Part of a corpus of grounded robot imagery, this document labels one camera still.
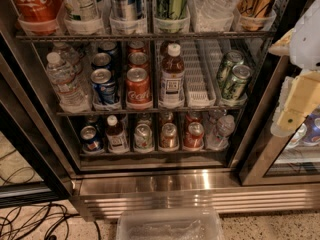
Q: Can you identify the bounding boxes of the rear red coca-cola can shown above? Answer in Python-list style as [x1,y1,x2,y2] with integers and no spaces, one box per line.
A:
[127,41,146,53]

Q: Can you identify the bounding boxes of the glass fridge door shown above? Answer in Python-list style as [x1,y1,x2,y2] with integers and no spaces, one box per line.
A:
[0,37,72,208]
[233,0,320,186]

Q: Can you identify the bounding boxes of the bottom shelf water bottle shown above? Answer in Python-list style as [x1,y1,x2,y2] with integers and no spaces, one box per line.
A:
[207,115,235,151]

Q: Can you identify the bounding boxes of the bottom shelf brown can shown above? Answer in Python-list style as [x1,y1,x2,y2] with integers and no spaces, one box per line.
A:
[160,123,178,149]

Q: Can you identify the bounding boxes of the rear clear water bottle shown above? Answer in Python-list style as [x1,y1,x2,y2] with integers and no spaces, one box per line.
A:
[53,42,82,75]

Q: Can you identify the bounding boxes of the middle wire shelf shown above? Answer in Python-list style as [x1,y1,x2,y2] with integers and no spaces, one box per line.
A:
[56,105,244,116]

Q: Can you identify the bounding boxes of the left glass fridge door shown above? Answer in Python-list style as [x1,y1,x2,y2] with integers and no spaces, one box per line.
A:
[0,37,72,208]

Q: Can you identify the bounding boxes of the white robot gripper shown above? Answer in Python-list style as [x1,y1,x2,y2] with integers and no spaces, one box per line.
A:
[268,0,320,132]

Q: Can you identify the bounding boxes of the red coca-cola can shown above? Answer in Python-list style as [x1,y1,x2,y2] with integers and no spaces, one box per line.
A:
[127,41,146,53]
[126,68,151,104]
[128,52,149,71]

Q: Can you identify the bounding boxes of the rear green soda can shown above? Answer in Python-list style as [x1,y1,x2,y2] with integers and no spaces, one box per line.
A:
[216,50,244,88]

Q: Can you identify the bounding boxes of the top wire shelf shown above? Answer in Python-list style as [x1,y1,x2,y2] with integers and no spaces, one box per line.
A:
[16,31,275,43]

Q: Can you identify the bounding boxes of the black floor cables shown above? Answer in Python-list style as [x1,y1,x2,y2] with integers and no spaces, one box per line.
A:
[0,147,102,240]

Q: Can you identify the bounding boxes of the blue pepsi can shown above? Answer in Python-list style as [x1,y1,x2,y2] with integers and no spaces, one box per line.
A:
[91,53,112,70]
[90,68,118,105]
[98,41,121,71]

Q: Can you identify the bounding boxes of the bottom shelf pepsi can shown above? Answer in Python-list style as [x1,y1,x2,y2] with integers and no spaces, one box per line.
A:
[80,126,104,152]

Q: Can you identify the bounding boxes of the clear sprite bottle top shelf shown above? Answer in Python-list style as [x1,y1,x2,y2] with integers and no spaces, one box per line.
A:
[63,0,99,22]

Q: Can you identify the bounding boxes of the clear water bottle top shelf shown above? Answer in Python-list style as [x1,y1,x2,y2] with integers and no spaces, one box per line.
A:
[199,0,250,20]

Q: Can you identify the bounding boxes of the brown tea bottle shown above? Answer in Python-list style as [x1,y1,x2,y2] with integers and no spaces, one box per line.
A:
[160,41,174,56]
[160,43,184,108]

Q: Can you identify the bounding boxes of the bottom shelf red can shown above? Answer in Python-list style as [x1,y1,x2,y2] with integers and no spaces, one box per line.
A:
[184,122,204,148]

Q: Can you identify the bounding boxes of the large coca-cola bottle top shelf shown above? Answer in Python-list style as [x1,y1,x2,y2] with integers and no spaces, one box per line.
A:
[13,0,62,35]

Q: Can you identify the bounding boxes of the right glass fridge door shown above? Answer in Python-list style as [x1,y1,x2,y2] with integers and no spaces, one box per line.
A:
[233,0,320,186]

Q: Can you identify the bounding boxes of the orange gold can top shelf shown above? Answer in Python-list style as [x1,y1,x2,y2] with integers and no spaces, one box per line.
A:
[238,0,275,31]

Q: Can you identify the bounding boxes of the rear brown tea bottle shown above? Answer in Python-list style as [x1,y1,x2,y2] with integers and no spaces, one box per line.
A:
[160,41,174,56]

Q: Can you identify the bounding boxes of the wire shelf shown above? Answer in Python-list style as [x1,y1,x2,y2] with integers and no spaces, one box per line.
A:
[16,31,275,43]
[56,105,244,116]

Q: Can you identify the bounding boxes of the green soda can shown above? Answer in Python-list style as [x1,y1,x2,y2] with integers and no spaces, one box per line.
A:
[216,50,244,88]
[222,65,252,100]

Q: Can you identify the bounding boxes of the green bottle top shelf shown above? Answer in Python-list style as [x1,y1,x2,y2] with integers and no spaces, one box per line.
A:
[156,0,187,20]

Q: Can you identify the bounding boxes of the front brown tea bottle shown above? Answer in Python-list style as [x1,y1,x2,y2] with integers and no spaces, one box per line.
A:
[160,43,184,108]

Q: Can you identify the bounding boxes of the front clear water bottle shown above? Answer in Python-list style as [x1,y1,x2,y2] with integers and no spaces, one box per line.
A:
[46,52,91,113]

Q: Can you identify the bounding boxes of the clear plastic bin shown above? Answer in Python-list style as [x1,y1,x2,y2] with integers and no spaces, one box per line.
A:
[116,208,225,240]

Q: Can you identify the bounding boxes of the empty white shelf tray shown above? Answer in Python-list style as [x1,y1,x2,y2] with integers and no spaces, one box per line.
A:
[182,41,216,108]

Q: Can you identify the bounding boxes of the bottom shelf tea bottle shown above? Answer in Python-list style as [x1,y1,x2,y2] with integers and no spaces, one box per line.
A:
[106,115,129,153]

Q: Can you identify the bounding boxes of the silver blue can top shelf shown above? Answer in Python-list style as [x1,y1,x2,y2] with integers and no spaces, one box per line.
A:
[110,0,143,21]

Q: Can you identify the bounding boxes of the front green soda can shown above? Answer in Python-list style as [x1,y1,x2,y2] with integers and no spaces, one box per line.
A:
[222,65,252,100]

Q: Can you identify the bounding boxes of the bottom shelf silver green can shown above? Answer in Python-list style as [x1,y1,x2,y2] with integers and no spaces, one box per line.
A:
[134,124,152,150]

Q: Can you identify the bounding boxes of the front red coca-cola can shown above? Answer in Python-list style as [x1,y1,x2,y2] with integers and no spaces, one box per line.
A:
[126,68,151,104]

